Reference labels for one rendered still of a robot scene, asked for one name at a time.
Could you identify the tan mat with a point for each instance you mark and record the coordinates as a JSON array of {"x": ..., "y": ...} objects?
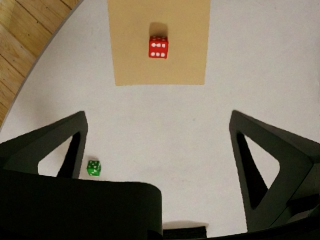
[{"x": 184, "y": 22}]

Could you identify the green die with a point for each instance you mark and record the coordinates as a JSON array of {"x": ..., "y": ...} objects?
[{"x": 94, "y": 168}]

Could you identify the red die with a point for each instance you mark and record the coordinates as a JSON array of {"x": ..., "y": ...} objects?
[{"x": 158, "y": 47}]

